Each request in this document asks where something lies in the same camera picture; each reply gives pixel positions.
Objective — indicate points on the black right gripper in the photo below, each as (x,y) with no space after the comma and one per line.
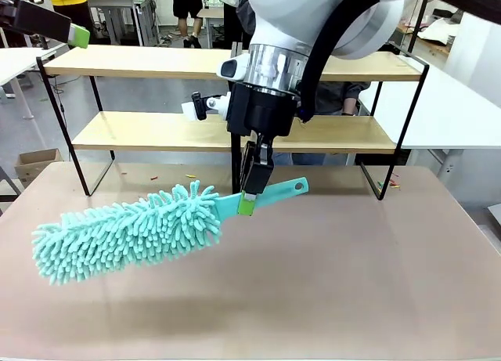
(260,112)

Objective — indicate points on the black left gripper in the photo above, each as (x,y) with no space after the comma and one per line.
(8,13)

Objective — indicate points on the teal microfiber duster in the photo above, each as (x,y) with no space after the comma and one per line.
(117,235)

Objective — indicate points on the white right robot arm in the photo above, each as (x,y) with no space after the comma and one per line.
(313,16)

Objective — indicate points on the person in yellow shirt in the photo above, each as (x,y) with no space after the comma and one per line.
(68,1)

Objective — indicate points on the white table with metal legs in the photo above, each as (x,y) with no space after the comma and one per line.
(15,61)

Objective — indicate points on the grey background desk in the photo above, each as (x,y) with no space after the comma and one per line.
(117,0)

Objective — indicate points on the person in grey jacket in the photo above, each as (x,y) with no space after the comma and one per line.
(332,96)

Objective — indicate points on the person in black clothes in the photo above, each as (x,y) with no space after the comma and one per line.
(188,8)

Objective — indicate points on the cardboard box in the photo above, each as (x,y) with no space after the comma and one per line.
(37,166)

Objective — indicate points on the black metal stand leg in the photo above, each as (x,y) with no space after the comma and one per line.
(9,185)

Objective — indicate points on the large white table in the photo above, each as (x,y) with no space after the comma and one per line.
(442,114)

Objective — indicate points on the white paper sheets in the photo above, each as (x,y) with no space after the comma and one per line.
(438,30)

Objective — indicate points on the grey white board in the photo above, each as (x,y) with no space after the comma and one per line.
(495,216)

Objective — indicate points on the wrist camera on white mount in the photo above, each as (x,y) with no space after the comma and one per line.
(203,105)

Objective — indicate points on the black frame wooden shelf rack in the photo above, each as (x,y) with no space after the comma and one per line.
(156,63)

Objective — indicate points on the black metal post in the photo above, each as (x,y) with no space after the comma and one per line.
(417,28)

